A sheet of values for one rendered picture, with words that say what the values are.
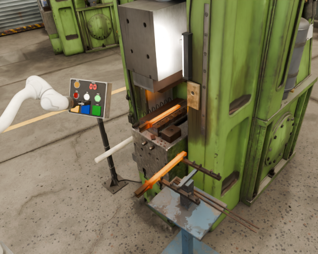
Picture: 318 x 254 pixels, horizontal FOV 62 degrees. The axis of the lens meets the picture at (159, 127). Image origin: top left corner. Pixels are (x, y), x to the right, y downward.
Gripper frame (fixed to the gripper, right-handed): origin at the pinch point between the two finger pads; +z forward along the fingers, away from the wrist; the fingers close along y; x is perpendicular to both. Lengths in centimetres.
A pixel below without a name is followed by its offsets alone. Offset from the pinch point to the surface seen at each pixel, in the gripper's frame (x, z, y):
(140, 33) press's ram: 46, -22, 47
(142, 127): -11.9, 3.7, 43.9
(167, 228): -103, 46, 60
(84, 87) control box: 10.0, 13.4, -13.4
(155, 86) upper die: 17, -7, 54
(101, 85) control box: 13.6, 13.4, 1.9
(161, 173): -31, -25, 70
